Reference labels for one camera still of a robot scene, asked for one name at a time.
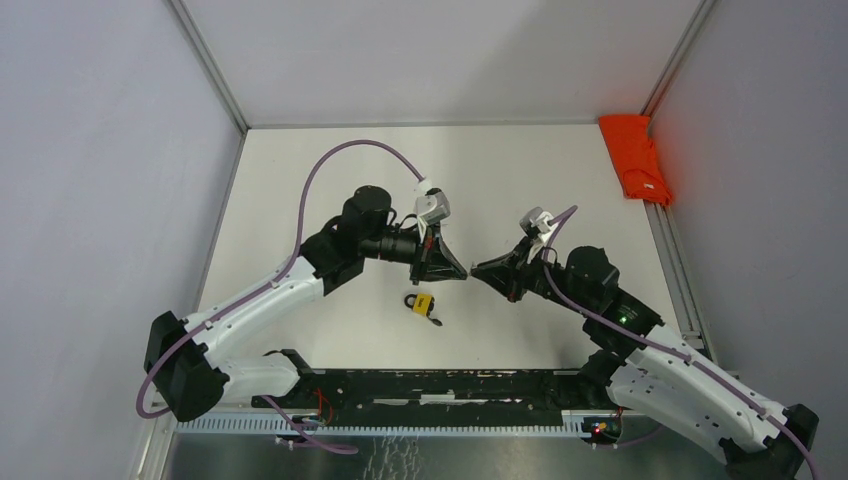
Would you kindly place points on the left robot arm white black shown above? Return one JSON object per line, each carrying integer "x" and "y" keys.
{"x": 191, "y": 361}

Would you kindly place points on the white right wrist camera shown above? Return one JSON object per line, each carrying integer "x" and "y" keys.
{"x": 538, "y": 225}

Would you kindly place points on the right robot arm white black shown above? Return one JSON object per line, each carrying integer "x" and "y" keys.
{"x": 643, "y": 365}

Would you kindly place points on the orange folded cloth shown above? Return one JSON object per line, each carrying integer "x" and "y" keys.
{"x": 634, "y": 158}

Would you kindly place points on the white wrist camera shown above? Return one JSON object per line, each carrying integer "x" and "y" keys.
{"x": 538, "y": 225}
{"x": 431, "y": 207}

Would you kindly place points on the yellow padlock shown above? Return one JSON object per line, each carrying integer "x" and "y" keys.
{"x": 422, "y": 304}

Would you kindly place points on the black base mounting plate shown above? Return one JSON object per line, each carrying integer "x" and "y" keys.
{"x": 448, "y": 398}

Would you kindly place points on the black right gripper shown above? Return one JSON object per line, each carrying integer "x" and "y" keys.
{"x": 508, "y": 272}

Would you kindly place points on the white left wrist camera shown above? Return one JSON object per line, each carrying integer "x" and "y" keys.
{"x": 431, "y": 207}

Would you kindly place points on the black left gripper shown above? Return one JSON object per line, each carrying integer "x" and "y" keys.
{"x": 442, "y": 267}

